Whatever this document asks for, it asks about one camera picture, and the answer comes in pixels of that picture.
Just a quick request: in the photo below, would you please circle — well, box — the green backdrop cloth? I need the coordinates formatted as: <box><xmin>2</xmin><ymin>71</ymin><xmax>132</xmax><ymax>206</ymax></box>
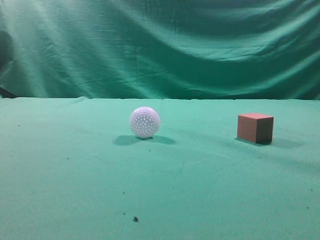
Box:
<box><xmin>0</xmin><ymin>0</ymin><xmax>320</xmax><ymax>100</ymax></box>

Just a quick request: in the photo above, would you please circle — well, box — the pink cube block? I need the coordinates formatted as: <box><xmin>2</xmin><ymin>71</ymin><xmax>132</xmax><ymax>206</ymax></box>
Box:
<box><xmin>237</xmin><ymin>113</ymin><xmax>274</xmax><ymax>143</ymax></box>

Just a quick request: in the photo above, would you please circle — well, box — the green table cloth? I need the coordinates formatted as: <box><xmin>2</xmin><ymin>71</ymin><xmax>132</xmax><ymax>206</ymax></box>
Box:
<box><xmin>0</xmin><ymin>97</ymin><xmax>320</xmax><ymax>240</ymax></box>

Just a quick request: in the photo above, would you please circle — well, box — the white dimpled golf ball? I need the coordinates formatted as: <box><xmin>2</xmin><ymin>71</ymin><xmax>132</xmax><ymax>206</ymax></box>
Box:
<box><xmin>129</xmin><ymin>106</ymin><xmax>161</xmax><ymax>139</ymax></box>

